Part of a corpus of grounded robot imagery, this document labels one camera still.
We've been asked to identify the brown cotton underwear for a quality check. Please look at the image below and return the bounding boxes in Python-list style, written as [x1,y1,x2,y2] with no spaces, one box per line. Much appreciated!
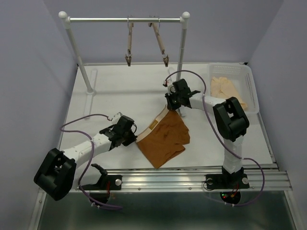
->
[136,107,190,169]

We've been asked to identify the beige clip hanger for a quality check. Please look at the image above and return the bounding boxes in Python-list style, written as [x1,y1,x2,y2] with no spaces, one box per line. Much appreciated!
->
[148,21,169,68]
[125,17,134,67]

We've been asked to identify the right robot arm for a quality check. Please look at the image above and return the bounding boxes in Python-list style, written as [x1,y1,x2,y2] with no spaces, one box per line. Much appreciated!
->
[164,79,249,180]

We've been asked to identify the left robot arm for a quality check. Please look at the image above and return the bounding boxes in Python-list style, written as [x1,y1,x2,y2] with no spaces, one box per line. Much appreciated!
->
[34,113,137,201]

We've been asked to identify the cream underwear in basket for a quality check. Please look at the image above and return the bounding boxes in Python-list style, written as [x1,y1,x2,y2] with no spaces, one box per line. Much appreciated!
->
[211,77,248,110]

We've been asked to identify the white plastic basket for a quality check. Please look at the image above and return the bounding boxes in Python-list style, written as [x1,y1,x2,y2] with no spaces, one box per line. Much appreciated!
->
[208,63,259,115]

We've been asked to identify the white clothes rack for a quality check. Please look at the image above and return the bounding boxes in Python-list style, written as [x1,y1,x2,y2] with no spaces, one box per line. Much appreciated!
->
[58,11,190,118]

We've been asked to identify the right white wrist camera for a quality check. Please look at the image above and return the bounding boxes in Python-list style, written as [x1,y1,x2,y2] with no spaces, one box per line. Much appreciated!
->
[163,79,176,94]

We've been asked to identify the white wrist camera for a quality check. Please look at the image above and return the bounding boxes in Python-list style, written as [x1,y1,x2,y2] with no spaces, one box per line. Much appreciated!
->
[163,79,176,94]
[107,112,123,125]

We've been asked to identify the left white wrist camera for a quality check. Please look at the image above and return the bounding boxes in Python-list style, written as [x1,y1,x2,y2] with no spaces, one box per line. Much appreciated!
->
[107,112,123,125]

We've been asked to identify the aluminium mounting rail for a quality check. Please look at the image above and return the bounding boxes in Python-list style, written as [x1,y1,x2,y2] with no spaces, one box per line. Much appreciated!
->
[69,167,295,192]

